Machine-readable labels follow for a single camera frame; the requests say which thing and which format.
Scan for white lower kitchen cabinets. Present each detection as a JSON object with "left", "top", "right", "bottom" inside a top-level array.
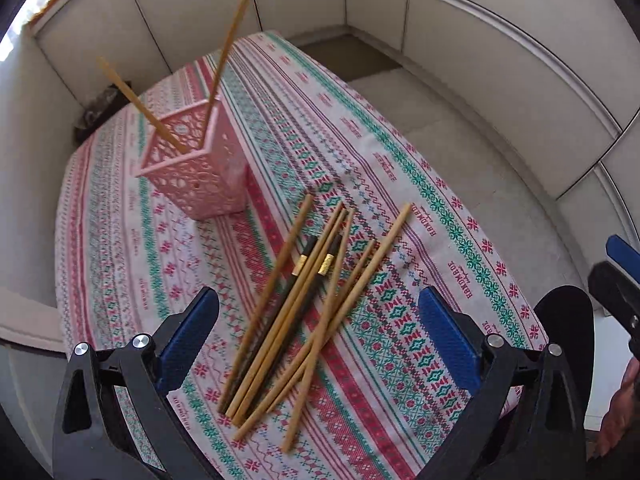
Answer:
[{"left": 27, "top": 0, "right": 639, "bottom": 260}]

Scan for person's right hand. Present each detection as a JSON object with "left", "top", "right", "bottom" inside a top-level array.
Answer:
[{"left": 596, "top": 358, "right": 639, "bottom": 456}]

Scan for black stool seat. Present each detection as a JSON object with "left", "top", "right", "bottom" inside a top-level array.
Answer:
[{"left": 535, "top": 285, "right": 594, "bottom": 414}]

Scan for black gold-banded chopstick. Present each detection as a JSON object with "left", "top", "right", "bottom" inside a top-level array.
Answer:
[
  {"left": 221, "top": 233, "right": 319, "bottom": 413},
  {"left": 241, "top": 234, "right": 343, "bottom": 419}
]

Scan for striped patterned tablecloth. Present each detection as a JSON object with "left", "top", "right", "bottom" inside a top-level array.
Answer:
[{"left": 53, "top": 29, "right": 549, "bottom": 480}]

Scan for pink perforated utensil holder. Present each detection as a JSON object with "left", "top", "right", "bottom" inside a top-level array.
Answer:
[{"left": 138, "top": 96, "right": 248, "bottom": 221}]

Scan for dark trash bin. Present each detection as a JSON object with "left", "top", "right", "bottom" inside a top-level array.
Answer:
[{"left": 73, "top": 84, "right": 129, "bottom": 146}]

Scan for brown floor mat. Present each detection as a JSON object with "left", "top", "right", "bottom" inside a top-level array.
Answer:
[{"left": 300, "top": 35, "right": 399, "bottom": 82}]

